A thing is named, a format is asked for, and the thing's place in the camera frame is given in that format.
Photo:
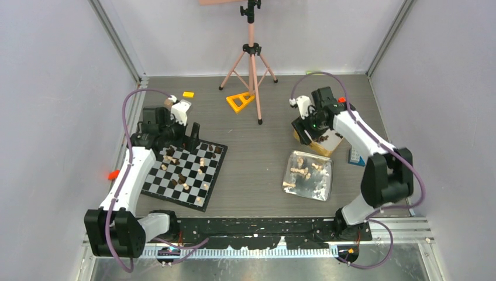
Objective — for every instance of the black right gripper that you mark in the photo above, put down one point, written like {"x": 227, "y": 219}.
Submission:
{"x": 298, "y": 124}

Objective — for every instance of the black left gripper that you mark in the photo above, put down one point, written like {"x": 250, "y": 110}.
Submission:
{"x": 189, "y": 144}

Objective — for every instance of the yellow tin box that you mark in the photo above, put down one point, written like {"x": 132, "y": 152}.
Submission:
{"x": 327, "y": 144}

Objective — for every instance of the black white chess board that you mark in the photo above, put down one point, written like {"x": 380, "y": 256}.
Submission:
{"x": 186, "y": 178}

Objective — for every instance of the silver metal tray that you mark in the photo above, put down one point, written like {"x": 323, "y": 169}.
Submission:
{"x": 316, "y": 184}

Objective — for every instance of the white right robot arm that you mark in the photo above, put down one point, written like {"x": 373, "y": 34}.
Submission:
{"x": 387, "y": 177}

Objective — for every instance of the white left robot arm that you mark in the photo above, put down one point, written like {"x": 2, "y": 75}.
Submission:
{"x": 112, "y": 228}

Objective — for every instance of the small brown wooden cube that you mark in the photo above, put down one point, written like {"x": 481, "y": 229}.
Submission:
{"x": 168, "y": 103}

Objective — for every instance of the small yellow block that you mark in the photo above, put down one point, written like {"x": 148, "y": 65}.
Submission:
{"x": 188, "y": 94}

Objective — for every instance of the light piece on tray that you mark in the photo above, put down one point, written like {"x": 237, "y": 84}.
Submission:
{"x": 303, "y": 171}

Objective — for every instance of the blue lego brick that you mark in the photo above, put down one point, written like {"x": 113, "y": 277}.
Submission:
{"x": 354, "y": 158}

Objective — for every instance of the orange red clip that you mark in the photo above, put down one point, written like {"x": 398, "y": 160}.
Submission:
{"x": 113, "y": 175}

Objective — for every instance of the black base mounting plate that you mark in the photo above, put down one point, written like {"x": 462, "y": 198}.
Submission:
{"x": 263, "y": 232}

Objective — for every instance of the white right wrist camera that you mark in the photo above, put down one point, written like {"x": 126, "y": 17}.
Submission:
{"x": 303, "y": 103}

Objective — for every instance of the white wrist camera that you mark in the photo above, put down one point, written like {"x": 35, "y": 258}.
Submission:
{"x": 303, "y": 103}
{"x": 179, "y": 110}

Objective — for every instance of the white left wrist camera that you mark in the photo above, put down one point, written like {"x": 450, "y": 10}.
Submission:
{"x": 179, "y": 110}

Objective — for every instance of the yellow triangular frame block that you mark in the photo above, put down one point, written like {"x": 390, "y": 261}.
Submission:
{"x": 238, "y": 102}

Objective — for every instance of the pink camera tripod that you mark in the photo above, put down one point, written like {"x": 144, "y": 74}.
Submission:
{"x": 252, "y": 50}

